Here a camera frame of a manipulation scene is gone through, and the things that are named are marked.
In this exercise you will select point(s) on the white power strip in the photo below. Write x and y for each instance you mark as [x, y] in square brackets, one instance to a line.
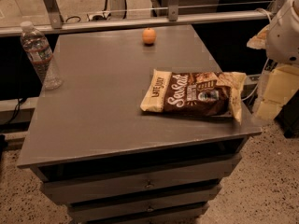
[99, 16]

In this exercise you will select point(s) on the grey drawer cabinet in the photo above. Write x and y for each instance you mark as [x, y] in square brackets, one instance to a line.
[96, 152]

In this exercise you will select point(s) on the grey metal railing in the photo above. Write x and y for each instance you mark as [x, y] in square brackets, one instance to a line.
[71, 16]

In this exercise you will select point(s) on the clear plastic water bottle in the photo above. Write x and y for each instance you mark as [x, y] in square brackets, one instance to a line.
[39, 53]

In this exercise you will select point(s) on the small orange fruit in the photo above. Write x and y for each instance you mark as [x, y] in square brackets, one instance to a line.
[149, 36]

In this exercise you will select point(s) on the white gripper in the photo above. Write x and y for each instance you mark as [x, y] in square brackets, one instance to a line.
[284, 36]

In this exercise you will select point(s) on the brown sea salt chip bag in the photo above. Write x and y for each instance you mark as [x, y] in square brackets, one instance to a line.
[204, 94]

